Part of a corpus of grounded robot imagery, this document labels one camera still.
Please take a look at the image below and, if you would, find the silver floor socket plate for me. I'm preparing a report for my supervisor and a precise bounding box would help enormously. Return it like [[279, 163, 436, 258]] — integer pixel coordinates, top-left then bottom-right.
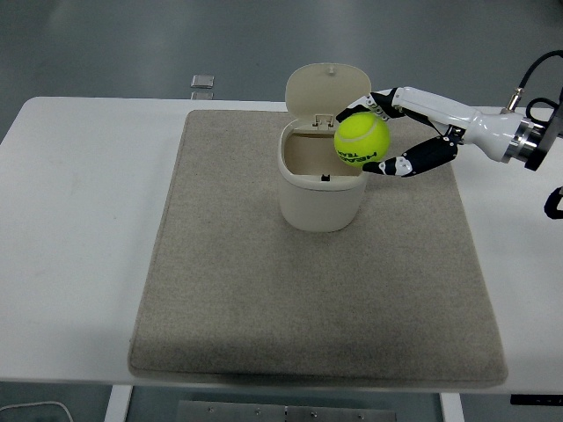
[[190, 73, 216, 100]]

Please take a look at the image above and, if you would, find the white table leg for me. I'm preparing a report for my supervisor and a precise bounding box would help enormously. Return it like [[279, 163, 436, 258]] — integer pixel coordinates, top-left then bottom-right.
[[103, 384, 134, 422], [439, 392, 462, 422]]

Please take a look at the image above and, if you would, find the yellow-green tennis ball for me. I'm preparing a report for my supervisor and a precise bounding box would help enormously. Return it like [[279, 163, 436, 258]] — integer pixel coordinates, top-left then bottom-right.
[[333, 111, 391, 170]]

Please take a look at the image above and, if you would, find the black table control panel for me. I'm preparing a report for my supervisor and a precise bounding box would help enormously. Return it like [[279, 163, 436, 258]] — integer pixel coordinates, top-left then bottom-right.
[[509, 394, 563, 405]]

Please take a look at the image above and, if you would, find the grey metal plate with screws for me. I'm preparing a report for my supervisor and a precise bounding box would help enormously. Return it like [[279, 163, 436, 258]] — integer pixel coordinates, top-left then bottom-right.
[[176, 399, 398, 422]]

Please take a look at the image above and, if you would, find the white and black hand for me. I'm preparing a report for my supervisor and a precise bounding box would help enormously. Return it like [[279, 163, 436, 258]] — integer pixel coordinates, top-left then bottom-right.
[[334, 86, 534, 178]]

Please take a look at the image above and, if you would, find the cream lidded bin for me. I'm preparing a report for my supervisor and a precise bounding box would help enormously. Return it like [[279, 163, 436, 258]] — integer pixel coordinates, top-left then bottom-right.
[[277, 62, 373, 233]]

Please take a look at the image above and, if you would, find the beige fabric mat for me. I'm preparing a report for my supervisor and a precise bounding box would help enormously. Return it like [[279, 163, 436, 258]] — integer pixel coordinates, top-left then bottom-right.
[[127, 108, 509, 390]]

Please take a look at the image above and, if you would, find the white cable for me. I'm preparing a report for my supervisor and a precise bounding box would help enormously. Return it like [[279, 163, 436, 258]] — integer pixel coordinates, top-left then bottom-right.
[[0, 400, 74, 422]]

